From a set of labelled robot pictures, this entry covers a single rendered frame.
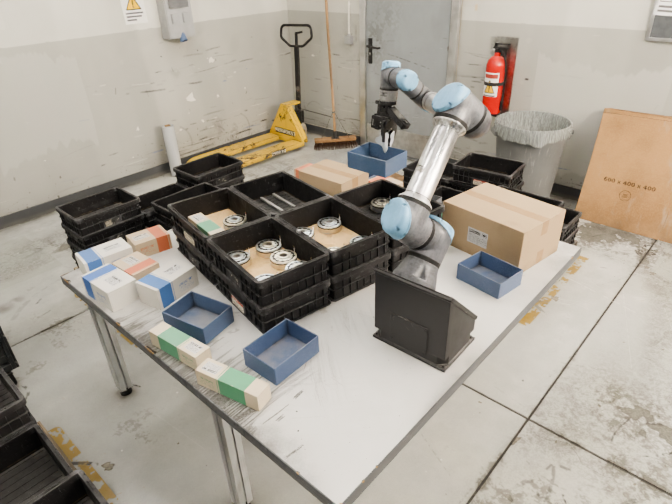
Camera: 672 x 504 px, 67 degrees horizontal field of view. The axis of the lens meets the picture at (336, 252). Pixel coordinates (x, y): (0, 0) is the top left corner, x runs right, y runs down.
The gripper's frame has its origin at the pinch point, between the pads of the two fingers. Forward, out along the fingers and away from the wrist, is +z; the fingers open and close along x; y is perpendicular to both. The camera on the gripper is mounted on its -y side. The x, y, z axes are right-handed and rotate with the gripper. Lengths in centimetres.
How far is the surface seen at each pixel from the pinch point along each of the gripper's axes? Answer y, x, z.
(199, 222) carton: 46, 65, 31
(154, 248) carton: 69, 75, 48
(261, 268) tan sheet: 6, 65, 37
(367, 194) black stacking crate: 11.0, -2.5, 23.5
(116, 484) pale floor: 31, 121, 127
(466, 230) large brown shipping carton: -35.1, -14.3, 29.8
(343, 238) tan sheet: -2.4, 27.8, 32.4
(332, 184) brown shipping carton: 38.1, -7.7, 26.7
